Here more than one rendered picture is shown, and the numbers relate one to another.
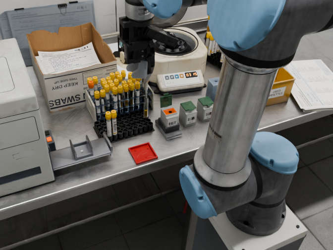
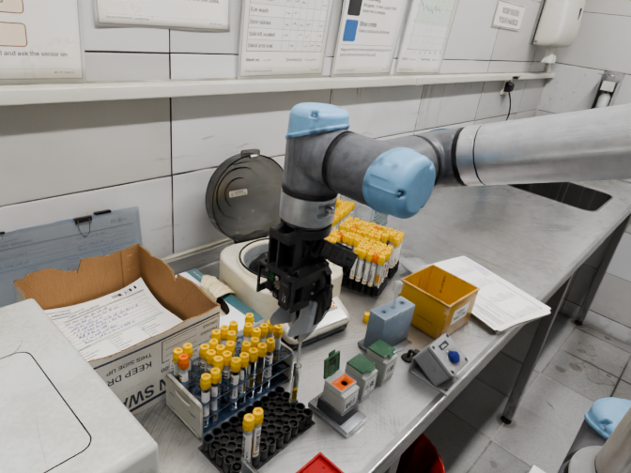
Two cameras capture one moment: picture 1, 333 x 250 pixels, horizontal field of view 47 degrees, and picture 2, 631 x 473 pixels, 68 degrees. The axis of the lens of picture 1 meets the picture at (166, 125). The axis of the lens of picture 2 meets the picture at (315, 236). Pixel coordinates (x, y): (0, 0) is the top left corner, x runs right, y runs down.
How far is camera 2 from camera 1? 0.51 m
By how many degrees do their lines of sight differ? 24
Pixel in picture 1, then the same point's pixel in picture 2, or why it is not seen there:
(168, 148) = (358, 453)
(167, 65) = not seen: hidden behind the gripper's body
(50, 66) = (73, 337)
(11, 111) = not seen: outside the picture
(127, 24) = (293, 236)
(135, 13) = (311, 216)
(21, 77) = (96, 399)
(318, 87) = (490, 294)
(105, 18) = (156, 234)
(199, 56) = (337, 275)
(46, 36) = (55, 281)
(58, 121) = not seen: hidden behind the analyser
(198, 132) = (386, 407)
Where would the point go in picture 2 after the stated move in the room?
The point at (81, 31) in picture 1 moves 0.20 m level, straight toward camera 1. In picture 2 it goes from (121, 261) to (150, 313)
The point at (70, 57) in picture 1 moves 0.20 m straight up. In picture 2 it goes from (108, 312) to (99, 219)
